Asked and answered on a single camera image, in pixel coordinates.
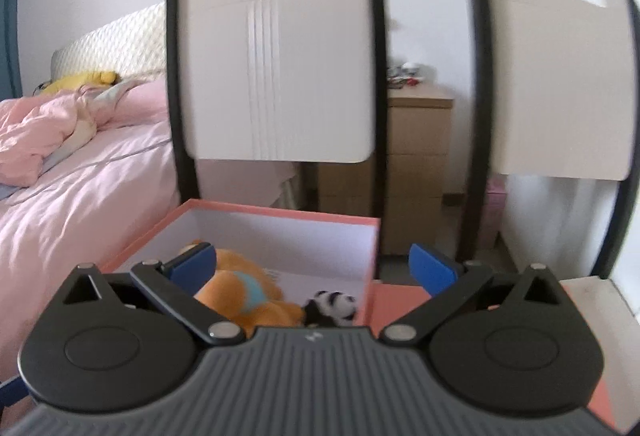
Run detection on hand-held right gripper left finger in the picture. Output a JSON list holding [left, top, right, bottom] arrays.
[[61, 246, 247, 346]]

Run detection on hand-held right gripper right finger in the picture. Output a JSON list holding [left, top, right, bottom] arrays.
[[381, 243, 565, 346]]

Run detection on orange teddy bear plush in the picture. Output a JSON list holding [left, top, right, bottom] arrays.
[[179, 240, 307, 338]]

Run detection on panda plush toy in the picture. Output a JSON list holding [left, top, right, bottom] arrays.
[[301, 290, 359, 328]]

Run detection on pink cardboard box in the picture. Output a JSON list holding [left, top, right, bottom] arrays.
[[102, 198, 383, 333]]

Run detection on pink box lid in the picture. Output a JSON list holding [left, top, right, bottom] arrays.
[[371, 282, 623, 434]]

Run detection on wooden nightstand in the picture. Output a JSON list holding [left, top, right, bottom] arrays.
[[304, 83, 454, 258]]

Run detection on pink bed cover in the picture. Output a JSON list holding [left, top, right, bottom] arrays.
[[0, 78, 181, 367]]

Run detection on small clutter on nightstand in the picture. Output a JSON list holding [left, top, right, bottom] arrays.
[[387, 61, 427, 90]]

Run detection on crumpled pink duvet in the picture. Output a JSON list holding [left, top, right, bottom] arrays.
[[0, 88, 108, 189]]

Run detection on yellow plush toy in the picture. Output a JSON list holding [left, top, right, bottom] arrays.
[[41, 71, 121, 95]]

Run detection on quilted cream headboard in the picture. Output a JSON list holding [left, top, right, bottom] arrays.
[[50, 1, 169, 92]]

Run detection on blue curtain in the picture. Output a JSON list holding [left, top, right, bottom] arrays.
[[0, 0, 24, 103]]

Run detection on white chair with black frame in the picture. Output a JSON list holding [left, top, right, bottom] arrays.
[[459, 0, 640, 281], [165, 0, 390, 267]]

